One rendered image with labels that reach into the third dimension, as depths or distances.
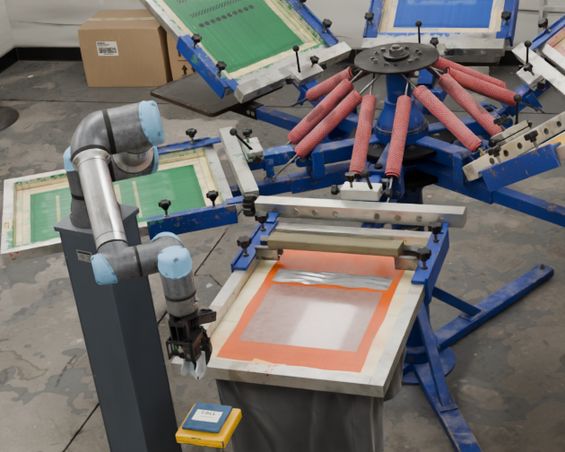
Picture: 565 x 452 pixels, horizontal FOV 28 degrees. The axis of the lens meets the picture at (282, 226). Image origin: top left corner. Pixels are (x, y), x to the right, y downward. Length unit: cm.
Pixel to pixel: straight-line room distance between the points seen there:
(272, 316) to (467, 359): 156
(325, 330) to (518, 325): 181
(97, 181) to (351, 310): 86
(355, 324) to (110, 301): 76
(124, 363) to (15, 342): 170
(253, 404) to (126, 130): 85
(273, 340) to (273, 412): 20
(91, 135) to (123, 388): 105
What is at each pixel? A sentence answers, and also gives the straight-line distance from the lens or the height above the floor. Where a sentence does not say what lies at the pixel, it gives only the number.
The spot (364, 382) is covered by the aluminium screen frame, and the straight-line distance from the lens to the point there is 287.
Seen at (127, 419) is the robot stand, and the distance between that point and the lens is 369.
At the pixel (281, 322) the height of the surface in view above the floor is 96.
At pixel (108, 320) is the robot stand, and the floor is 89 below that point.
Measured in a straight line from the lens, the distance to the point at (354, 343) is 307.
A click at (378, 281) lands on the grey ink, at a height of 96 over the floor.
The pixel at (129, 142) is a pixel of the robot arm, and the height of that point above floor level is 158.
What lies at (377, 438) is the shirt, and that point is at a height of 66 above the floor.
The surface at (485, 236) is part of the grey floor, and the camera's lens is 547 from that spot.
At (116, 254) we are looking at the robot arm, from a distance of 266.
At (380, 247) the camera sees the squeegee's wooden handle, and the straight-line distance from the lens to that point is 329.
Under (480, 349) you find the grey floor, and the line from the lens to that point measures 468.
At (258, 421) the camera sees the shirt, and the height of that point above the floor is 74.
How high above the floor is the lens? 270
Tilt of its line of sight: 28 degrees down
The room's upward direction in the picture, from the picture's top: 7 degrees counter-clockwise
